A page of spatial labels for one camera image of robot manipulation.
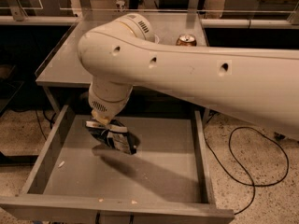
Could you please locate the black floor cable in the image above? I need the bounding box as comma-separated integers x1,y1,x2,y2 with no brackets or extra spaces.
203,113,291,216

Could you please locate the orange soda can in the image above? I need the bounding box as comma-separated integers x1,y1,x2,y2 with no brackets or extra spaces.
176,34,197,47

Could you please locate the white horizontal rail pipe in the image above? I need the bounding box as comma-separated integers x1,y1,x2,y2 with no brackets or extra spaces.
202,19,299,29

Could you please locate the open grey top drawer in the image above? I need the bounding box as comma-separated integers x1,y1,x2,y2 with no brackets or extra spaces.
0,106,235,224

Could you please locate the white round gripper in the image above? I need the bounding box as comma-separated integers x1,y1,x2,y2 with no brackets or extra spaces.
88,91,130,125

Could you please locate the black caster wheel base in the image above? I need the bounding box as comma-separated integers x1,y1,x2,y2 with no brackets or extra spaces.
274,133,286,141

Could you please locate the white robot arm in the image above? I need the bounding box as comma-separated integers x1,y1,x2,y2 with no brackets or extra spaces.
78,13,299,140

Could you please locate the blue chip bag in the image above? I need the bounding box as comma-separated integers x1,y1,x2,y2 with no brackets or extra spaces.
85,119,137,155

